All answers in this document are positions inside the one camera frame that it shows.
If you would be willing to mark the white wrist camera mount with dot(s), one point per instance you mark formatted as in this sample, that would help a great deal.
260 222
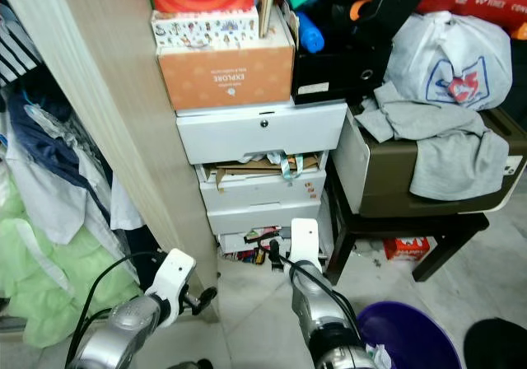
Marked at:
173 274
305 241

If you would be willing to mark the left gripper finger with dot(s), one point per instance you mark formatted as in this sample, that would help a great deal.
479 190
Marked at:
207 298

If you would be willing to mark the black storage box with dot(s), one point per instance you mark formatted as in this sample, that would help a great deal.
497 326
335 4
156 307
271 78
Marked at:
342 68

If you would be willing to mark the black wooden stool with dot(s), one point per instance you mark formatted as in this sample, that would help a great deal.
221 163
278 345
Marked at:
420 225

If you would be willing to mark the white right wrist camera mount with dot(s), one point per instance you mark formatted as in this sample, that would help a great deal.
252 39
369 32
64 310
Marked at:
305 241

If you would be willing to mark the light wood wardrobe panel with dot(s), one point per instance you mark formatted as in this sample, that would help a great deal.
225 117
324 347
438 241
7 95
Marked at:
99 97

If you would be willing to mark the thin wooden board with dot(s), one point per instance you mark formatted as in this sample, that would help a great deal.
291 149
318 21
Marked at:
267 2

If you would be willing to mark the white printed cloth bag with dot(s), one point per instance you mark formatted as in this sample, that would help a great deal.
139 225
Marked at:
420 48

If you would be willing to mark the green tulle dress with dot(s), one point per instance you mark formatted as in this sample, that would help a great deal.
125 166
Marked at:
41 278

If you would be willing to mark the purple plastic basin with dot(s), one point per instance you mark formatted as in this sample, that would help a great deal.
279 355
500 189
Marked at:
420 336

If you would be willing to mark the black white striped garment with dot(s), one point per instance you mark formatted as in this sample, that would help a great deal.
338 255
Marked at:
16 52

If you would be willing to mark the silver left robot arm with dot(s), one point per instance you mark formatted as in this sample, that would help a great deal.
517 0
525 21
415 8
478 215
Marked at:
123 336

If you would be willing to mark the white patterned box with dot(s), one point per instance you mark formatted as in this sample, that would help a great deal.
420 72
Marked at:
206 30

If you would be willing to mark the orange cardboard box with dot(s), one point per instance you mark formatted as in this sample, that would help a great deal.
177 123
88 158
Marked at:
226 77

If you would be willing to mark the black round object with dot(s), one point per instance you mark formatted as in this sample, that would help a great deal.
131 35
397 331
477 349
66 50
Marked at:
498 348

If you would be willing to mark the white drawer cabinet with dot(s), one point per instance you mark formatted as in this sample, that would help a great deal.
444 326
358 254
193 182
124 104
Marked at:
255 134

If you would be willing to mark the blue bottle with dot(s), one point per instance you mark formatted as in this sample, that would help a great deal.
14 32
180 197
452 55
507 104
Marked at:
310 35

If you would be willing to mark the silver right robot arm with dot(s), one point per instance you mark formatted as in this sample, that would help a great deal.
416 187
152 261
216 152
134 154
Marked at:
321 319

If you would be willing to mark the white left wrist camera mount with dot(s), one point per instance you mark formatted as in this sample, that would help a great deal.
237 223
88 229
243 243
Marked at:
173 274

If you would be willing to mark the brown cardboard sheet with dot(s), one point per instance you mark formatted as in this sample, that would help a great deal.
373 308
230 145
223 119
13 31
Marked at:
247 169

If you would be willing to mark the grey garment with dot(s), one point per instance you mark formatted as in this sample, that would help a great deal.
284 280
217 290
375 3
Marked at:
445 155

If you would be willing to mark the beige and brown printer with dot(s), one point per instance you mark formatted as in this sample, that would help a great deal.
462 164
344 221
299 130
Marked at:
387 188

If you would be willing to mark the navy garment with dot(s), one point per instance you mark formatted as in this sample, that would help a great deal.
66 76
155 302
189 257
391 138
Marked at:
41 130

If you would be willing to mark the small red box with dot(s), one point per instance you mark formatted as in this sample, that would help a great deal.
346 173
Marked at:
406 249

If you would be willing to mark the clear wrapper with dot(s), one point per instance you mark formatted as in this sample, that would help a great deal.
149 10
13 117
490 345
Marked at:
379 357

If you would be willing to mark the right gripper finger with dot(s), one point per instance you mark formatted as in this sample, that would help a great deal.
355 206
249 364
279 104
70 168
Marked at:
272 254

